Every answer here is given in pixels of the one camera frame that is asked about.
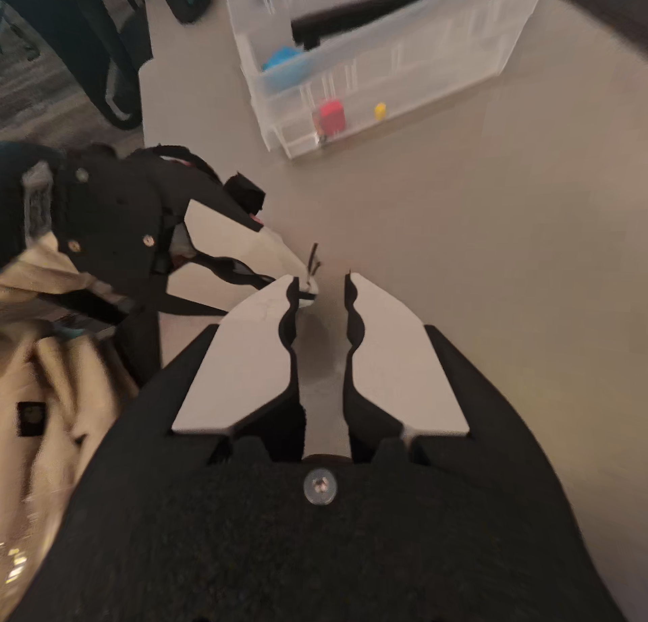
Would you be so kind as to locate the long black bar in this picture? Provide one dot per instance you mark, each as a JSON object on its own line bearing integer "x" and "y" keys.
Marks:
{"x": 364, "y": 10}

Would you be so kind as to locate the person's cream sweater torso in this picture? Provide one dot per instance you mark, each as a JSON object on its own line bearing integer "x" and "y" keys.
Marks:
{"x": 50, "y": 404}

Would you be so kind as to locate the red plastic block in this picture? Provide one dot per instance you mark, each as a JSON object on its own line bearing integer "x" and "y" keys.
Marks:
{"x": 331, "y": 118}

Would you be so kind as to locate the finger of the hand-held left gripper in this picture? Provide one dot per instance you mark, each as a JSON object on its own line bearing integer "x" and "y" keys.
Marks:
{"x": 228, "y": 232}
{"x": 202, "y": 298}

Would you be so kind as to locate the blue plastic piece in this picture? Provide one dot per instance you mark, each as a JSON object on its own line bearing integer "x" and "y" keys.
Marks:
{"x": 286, "y": 68}

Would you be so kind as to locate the grey desk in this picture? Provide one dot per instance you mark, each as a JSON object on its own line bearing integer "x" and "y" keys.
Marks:
{"x": 481, "y": 227}

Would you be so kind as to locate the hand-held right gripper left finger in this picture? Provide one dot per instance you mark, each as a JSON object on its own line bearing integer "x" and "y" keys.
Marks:
{"x": 238, "y": 369}

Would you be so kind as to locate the black office chair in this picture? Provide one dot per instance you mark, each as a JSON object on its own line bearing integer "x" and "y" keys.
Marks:
{"x": 101, "y": 50}

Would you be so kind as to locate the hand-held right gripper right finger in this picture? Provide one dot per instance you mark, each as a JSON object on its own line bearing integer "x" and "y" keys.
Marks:
{"x": 405, "y": 369}

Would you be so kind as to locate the small yellow piece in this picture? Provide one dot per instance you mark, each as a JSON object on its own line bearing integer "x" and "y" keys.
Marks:
{"x": 380, "y": 111}

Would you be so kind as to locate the clear plastic organizer tray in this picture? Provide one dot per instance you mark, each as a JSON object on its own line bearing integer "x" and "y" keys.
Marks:
{"x": 455, "y": 40}

